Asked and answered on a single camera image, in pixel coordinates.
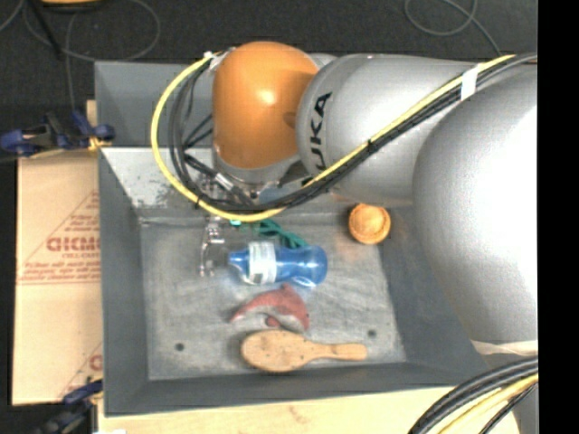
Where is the grey metal bin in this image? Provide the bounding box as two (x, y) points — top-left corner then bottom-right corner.
(93, 60), (492, 415)

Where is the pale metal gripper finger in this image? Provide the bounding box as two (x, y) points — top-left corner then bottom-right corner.
(204, 216), (224, 244)
(198, 241), (228, 278)

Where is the wooden hairbrush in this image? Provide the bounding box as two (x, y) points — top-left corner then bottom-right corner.
(240, 329), (368, 373)

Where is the orange ball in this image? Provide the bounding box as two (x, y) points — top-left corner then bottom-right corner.
(347, 203), (392, 246)

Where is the blue plastic bottle white label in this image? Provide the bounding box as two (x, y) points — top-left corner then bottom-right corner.
(225, 241), (329, 288)

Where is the brown cardboard board red print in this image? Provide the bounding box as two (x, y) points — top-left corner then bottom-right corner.
(11, 99), (105, 406)

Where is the red toy dolphin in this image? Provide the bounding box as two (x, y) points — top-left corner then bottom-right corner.
(229, 282), (311, 333)

